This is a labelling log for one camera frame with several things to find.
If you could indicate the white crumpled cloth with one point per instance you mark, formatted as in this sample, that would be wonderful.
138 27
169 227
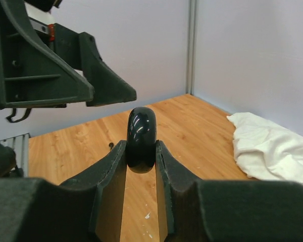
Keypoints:
265 150

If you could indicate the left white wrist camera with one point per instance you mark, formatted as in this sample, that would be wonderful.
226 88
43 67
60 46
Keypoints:
39 19

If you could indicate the black earbud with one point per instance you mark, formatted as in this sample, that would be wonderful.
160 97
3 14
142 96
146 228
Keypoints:
111 145

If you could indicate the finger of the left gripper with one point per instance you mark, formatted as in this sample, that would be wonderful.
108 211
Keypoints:
79 51
31 74

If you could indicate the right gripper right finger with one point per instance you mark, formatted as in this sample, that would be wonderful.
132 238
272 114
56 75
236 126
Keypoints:
195 209

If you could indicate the black charging case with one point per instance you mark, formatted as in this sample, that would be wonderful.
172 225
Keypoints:
141 140

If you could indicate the grey slotted cable duct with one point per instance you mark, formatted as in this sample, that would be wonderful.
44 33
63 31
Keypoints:
20 145

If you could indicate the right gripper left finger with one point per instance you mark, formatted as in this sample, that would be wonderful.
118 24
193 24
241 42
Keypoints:
86 207

